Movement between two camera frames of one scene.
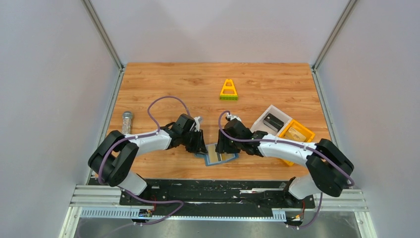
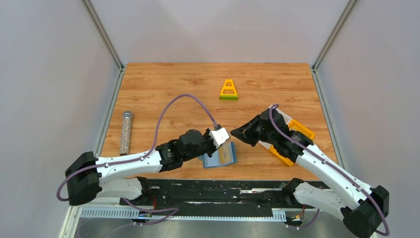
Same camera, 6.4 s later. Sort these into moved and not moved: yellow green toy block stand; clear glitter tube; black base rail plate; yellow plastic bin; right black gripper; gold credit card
Moved: right black gripper; gold credit card
Not moved: clear glitter tube; yellow plastic bin; yellow green toy block stand; black base rail plate
